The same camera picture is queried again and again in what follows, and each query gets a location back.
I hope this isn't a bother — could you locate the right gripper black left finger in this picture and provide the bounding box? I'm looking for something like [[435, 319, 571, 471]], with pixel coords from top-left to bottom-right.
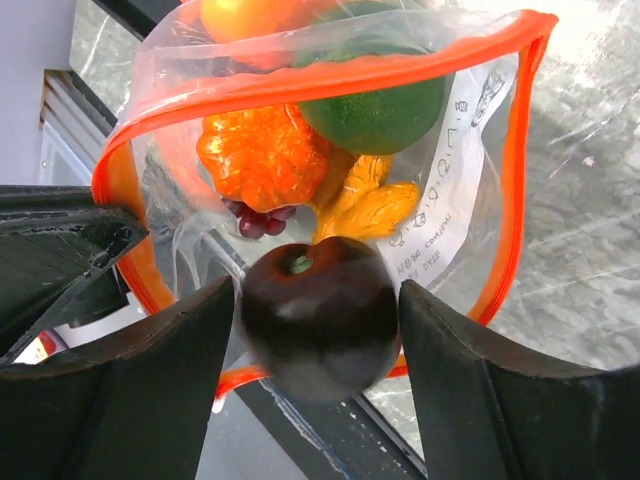
[[1, 278, 234, 479]]

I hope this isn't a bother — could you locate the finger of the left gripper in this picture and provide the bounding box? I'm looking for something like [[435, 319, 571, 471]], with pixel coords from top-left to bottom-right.
[[1, 185, 148, 358]]

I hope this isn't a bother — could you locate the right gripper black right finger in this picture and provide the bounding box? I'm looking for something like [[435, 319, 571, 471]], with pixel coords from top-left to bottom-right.
[[399, 280, 639, 479]]

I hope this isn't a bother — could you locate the dark avocado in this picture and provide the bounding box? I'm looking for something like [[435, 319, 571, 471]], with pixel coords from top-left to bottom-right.
[[239, 236, 401, 402]]

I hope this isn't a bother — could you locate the purple grape bunch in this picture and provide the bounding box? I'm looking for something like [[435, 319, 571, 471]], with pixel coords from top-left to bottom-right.
[[222, 198, 296, 240]]

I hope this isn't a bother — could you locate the small orange pumpkin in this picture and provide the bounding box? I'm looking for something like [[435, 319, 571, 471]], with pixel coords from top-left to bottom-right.
[[196, 104, 331, 212]]

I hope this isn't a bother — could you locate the orange tangerine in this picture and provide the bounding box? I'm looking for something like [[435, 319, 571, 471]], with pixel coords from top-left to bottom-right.
[[200, 0, 336, 43]]

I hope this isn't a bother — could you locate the clear zip top bag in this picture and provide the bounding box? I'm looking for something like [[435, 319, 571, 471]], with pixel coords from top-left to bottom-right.
[[92, 1, 558, 400]]

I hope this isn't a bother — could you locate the green lime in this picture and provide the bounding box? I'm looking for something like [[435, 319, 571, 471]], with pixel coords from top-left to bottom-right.
[[295, 27, 446, 155]]

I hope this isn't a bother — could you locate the aluminium frame rail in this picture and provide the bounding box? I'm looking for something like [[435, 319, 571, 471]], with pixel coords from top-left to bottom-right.
[[38, 70, 116, 186]]

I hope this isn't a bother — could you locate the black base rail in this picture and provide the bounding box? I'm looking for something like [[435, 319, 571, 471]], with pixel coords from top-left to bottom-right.
[[93, 1, 427, 479]]

